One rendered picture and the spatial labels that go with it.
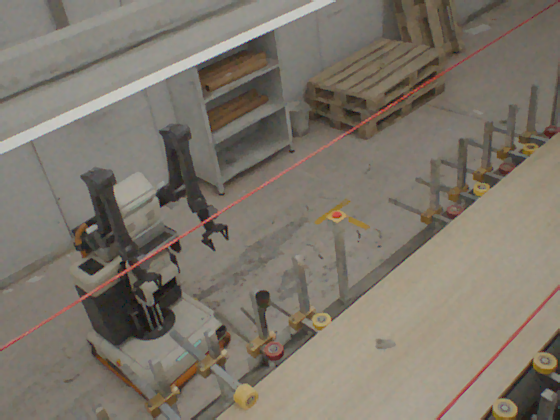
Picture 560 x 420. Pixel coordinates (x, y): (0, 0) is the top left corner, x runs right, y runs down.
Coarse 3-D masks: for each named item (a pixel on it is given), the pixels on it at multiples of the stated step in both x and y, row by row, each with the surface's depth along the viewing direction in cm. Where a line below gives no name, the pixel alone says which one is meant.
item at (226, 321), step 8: (216, 312) 280; (224, 320) 275; (232, 320) 274; (232, 328) 270; (240, 328) 269; (240, 336) 268; (248, 336) 264; (264, 344) 259; (264, 352) 256; (280, 360) 253
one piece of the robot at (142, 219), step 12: (156, 204) 302; (132, 216) 293; (144, 216) 299; (156, 216) 305; (132, 228) 296; (144, 228) 303; (168, 252) 320; (156, 264) 316; (168, 264) 323; (132, 276) 314; (168, 276) 320; (132, 288) 324; (144, 288) 312; (156, 288) 316
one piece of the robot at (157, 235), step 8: (160, 224) 306; (144, 232) 300; (152, 232) 304; (160, 232) 308; (168, 232) 307; (136, 240) 297; (144, 240) 301; (152, 240) 303; (160, 240) 302; (168, 240) 301; (144, 248) 299; (152, 248) 298; (176, 248) 316
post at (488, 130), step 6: (486, 126) 332; (492, 126) 332; (486, 132) 334; (492, 132) 335; (486, 138) 336; (486, 144) 338; (486, 150) 340; (486, 156) 342; (486, 162) 344; (486, 168) 346; (486, 180) 351
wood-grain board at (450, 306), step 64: (512, 192) 313; (448, 256) 281; (512, 256) 274; (384, 320) 254; (448, 320) 249; (512, 320) 244; (320, 384) 233; (384, 384) 228; (448, 384) 224; (512, 384) 222
